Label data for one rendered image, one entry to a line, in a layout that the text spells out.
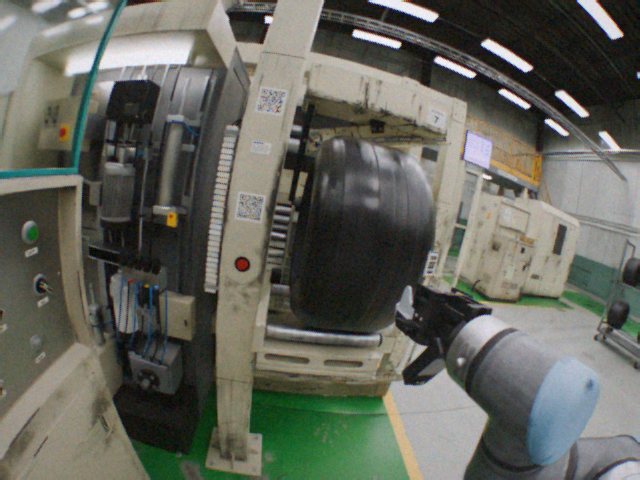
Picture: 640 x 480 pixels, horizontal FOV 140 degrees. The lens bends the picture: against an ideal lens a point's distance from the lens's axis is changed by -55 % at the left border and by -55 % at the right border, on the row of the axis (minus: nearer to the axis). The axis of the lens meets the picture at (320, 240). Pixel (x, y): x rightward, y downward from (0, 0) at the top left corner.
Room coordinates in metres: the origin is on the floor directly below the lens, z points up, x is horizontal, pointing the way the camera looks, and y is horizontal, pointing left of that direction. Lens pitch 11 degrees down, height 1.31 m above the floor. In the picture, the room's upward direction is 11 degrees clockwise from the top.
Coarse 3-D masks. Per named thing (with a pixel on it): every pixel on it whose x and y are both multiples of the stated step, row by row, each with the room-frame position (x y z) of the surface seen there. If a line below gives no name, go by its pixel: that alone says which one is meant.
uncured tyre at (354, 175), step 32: (320, 160) 0.63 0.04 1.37; (352, 160) 0.58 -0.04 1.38; (384, 160) 0.61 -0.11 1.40; (320, 192) 0.55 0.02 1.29; (352, 192) 0.53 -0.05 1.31; (384, 192) 0.55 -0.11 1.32; (416, 192) 0.57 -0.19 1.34; (320, 224) 0.53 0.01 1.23; (352, 224) 0.51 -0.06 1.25; (384, 224) 0.52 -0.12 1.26; (416, 224) 0.54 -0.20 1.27; (320, 256) 0.51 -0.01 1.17; (352, 256) 0.50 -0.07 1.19; (384, 256) 0.51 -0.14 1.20; (416, 256) 0.53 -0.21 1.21; (320, 288) 0.51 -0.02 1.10; (352, 288) 0.51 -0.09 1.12; (384, 288) 0.52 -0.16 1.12; (320, 320) 0.56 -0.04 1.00; (352, 320) 0.56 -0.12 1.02; (384, 320) 0.57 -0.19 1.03
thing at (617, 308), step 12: (624, 252) 2.43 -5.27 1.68; (636, 264) 2.13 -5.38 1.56; (624, 276) 2.30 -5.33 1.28; (636, 276) 2.24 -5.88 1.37; (612, 288) 2.47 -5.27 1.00; (636, 288) 2.00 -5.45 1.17; (624, 300) 2.22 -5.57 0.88; (612, 312) 2.27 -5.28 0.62; (624, 312) 2.24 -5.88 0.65; (600, 324) 2.43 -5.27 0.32; (612, 324) 2.20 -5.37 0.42; (612, 336) 2.14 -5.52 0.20; (624, 348) 1.69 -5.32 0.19; (636, 348) 1.59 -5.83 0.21
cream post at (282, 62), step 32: (288, 0) 0.66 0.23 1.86; (320, 0) 0.68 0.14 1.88; (288, 32) 0.67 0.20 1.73; (288, 64) 0.67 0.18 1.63; (256, 96) 0.66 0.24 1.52; (288, 96) 0.67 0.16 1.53; (256, 128) 0.66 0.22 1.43; (288, 128) 0.68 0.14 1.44; (256, 160) 0.67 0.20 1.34; (256, 192) 0.67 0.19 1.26; (256, 224) 0.67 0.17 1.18; (224, 256) 0.66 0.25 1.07; (256, 256) 0.67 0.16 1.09; (224, 288) 0.66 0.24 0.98; (256, 288) 0.67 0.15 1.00; (224, 320) 0.66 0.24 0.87; (224, 352) 0.66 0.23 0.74; (224, 384) 0.66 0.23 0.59; (224, 416) 0.66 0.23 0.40; (224, 448) 0.66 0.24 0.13
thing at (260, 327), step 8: (264, 280) 0.86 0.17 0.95; (264, 288) 0.79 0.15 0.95; (264, 296) 0.73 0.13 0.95; (264, 304) 0.68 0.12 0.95; (264, 312) 0.63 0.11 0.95; (256, 320) 0.58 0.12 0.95; (264, 320) 0.59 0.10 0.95; (256, 328) 0.56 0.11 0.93; (264, 328) 0.57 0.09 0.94; (256, 336) 0.56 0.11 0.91; (264, 336) 0.60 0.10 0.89; (256, 344) 0.57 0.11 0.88; (264, 344) 0.59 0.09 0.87
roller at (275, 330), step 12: (276, 324) 0.63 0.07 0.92; (288, 324) 0.64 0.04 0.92; (276, 336) 0.61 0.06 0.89; (288, 336) 0.61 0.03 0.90; (300, 336) 0.62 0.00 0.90; (312, 336) 0.63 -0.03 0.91; (324, 336) 0.63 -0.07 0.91; (336, 336) 0.64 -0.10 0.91; (348, 336) 0.65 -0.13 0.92; (360, 336) 0.66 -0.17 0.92; (372, 336) 0.66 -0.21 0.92
